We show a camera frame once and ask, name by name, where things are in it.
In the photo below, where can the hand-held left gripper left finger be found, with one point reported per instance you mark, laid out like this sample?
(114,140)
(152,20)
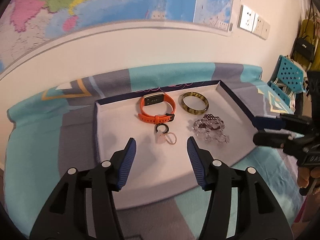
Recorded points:
(126,165)

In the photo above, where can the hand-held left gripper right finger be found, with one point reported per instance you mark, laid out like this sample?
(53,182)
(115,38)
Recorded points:
(196,162)

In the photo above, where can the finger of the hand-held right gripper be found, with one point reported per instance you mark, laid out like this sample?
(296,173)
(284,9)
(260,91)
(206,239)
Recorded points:
(270,140)
(267,122)

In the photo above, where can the dark blue shallow box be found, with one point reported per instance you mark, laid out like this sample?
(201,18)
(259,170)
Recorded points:
(120,120)

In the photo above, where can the olive brown bangle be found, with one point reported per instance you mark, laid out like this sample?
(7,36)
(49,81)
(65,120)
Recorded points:
(193,112)

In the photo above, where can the orange smart band watch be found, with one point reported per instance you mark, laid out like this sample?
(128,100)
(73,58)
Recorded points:
(172,103)

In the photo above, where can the person's right hand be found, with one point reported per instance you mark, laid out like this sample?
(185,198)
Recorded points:
(303,177)

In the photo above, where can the blue plastic chair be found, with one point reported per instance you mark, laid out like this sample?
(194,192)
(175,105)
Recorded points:
(287,70)

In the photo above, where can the black handbag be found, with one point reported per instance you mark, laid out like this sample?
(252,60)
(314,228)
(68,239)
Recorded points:
(302,48)

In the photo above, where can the teal grey printed blanket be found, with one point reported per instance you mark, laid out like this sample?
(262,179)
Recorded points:
(37,142)

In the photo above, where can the yellow bag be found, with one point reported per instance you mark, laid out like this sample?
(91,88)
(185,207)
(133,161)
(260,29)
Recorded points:
(306,27)

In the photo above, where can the white wall network socket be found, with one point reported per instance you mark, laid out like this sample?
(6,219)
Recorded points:
(266,31)

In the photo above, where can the white wall power socket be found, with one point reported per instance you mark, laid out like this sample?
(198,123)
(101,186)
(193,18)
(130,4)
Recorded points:
(247,17)
(259,26)

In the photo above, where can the colourful wall map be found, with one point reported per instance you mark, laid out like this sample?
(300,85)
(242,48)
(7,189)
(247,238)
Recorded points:
(100,0)

